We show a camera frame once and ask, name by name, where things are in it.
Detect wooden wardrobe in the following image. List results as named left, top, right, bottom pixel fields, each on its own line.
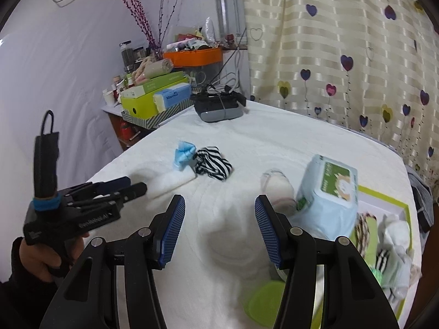
left=419, top=212, right=439, bottom=319

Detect beige rolled bag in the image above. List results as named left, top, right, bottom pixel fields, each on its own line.
left=132, top=58, right=174, bottom=79

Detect grey sock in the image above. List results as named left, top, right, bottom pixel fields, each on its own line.
left=381, top=255, right=412, bottom=290

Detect cream green striped sock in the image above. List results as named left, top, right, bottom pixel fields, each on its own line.
left=355, top=212, right=378, bottom=266

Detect long green white box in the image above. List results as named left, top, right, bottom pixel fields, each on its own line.
left=121, top=71, right=188, bottom=98

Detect person's left forearm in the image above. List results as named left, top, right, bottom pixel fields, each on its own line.
left=0, top=236, right=60, bottom=329

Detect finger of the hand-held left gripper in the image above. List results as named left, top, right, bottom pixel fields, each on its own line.
left=74, top=182, right=148, bottom=210
left=67, top=176, right=133, bottom=198

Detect blue tissue pack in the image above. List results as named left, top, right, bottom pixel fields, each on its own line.
left=153, top=83, right=193, bottom=113

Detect green plastic lid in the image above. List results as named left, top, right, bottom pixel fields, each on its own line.
left=243, top=279, right=287, bottom=323

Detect dark grey cloth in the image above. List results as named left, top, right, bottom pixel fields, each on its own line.
left=408, top=168, right=434, bottom=234

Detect black grey headset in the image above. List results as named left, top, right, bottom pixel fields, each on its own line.
left=194, top=91, right=247, bottom=123

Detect orange tray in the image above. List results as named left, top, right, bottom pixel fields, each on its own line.
left=163, top=47, right=223, bottom=67

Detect blender jar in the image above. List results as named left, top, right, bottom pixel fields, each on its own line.
left=119, top=41, right=134, bottom=72

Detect white folded towel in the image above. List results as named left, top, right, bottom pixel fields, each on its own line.
left=147, top=169, right=196, bottom=199

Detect blue face mask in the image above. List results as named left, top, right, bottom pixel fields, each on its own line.
left=172, top=140, right=197, bottom=171

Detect rolled cream sock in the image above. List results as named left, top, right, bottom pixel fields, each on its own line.
left=261, top=168, right=296, bottom=213

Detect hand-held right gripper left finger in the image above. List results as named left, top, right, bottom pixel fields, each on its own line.
left=44, top=194, right=186, bottom=329

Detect black white striped sock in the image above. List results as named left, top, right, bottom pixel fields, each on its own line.
left=375, top=249, right=392, bottom=271
left=193, top=146, right=234, bottom=181

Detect person's left hand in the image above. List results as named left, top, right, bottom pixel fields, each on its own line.
left=19, top=235, right=86, bottom=282

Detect wooden side table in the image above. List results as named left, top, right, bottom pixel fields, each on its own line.
left=100, top=104, right=162, bottom=152

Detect clear bag with orange print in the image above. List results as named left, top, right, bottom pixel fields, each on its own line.
left=391, top=264, right=422, bottom=300

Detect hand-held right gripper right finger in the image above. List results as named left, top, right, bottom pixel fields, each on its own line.
left=254, top=194, right=400, bottom=329

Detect red bottle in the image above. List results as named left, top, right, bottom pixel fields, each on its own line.
left=120, top=121, right=136, bottom=141

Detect clear plastic bin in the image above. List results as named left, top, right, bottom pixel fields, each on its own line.
left=175, top=63, right=223, bottom=93

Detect lime green storage box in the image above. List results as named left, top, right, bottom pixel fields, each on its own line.
left=121, top=89, right=162, bottom=120

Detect striped pattern tray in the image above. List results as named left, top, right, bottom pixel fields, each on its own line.
left=122, top=100, right=196, bottom=130

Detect light blue wet wipes pack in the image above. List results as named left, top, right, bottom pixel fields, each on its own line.
left=295, top=154, right=359, bottom=240

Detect heart print curtain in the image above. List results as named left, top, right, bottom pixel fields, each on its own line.
left=240, top=0, right=439, bottom=186

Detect lime green edged box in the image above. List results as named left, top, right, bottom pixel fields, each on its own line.
left=309, top=184, right=412, bottom=324

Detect purple dried branches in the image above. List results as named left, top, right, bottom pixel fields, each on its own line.
left=122, top=0, right=189, bottom=52

